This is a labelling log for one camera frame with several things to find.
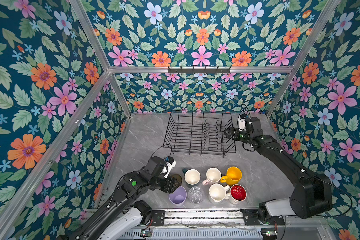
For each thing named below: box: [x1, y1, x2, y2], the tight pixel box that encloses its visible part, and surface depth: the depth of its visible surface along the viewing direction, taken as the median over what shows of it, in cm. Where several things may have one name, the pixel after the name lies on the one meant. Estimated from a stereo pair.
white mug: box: [208, 183, 231, 204], surface depth 76 cm
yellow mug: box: [220, 166, 243, 186], surface depth 82 cm
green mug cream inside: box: [182, 168, 201, 188], surface depth 80 cm
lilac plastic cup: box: [168, 185, 187, 207], surface depth 78 cm
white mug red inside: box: [225, 184, 247, 205], surface depth 78 cm
